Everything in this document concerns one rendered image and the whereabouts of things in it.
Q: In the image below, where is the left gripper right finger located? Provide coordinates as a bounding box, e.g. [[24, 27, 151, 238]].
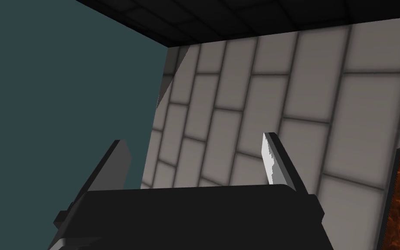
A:
[[261, 132, 309, 195]]

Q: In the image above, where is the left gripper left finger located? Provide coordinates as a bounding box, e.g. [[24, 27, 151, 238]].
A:
[[71, 139, 132, 208]]

